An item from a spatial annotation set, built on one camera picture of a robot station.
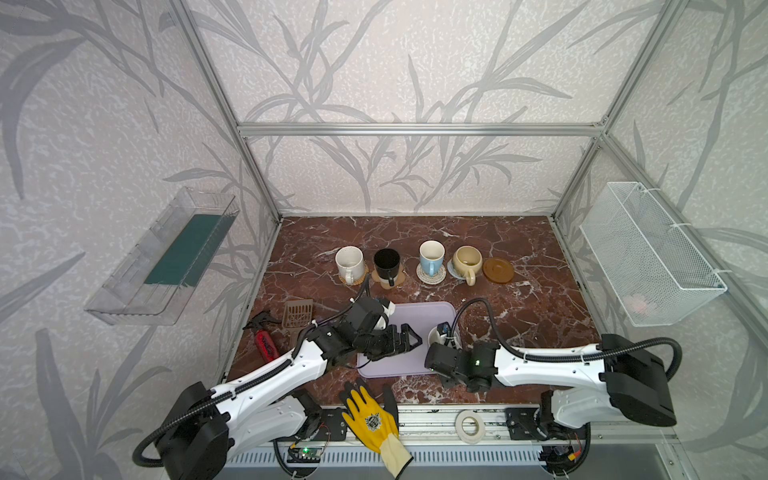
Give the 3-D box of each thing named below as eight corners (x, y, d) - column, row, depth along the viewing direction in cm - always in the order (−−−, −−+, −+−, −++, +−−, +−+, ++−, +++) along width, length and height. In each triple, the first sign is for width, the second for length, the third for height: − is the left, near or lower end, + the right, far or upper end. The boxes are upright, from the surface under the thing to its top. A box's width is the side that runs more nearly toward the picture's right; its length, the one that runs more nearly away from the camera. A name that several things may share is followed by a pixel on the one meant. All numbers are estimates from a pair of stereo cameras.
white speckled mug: (338, 284, 102) (332, 268, 95) (341, 262, 108) (337, 245, 101) (364, 284, 102) (361, 268, 95) (366, 262, 109) (363, 245, 101)
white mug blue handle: (419, 285, 102) (421, 268, 94) (418, 258, 109) (420, 240, 101) (443, 285, 102) (446, 268, 94) (440, 258, 109) (443, 240, 101)
